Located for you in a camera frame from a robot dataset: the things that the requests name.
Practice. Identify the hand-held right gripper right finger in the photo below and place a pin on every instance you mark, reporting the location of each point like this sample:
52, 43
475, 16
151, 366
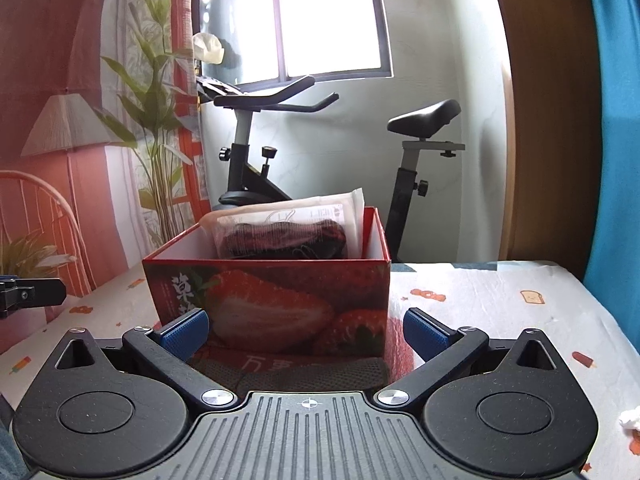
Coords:
422, 332

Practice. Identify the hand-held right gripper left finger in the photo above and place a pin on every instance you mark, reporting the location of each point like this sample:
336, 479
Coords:
187, 332

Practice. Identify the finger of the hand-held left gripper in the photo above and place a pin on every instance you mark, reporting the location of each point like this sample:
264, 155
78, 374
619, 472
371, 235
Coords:
45, 292

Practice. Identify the red strawberry print box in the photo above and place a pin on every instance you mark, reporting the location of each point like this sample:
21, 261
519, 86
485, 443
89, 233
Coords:
280, 305

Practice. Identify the plastic package of black insoles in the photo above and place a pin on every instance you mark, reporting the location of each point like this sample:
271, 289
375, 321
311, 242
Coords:
280, 235

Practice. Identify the black exercise bike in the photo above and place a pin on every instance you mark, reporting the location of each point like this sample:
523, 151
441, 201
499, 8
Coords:
240, 160

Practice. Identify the crumpled white tissue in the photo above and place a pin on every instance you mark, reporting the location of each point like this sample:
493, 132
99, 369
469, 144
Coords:
631, 419

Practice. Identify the wooden panel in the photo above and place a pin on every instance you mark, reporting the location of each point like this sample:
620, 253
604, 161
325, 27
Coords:
550, 135

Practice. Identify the blue curtain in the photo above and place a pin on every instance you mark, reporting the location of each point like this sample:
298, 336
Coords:
615, 135

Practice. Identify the white plastic bag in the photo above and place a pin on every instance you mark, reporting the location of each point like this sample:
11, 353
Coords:
207, 47

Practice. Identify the window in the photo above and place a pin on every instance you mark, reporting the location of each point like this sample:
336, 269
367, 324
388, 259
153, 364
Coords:
325, 20

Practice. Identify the printed wall cloth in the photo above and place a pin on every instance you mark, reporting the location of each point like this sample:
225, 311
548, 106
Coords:
50, 50

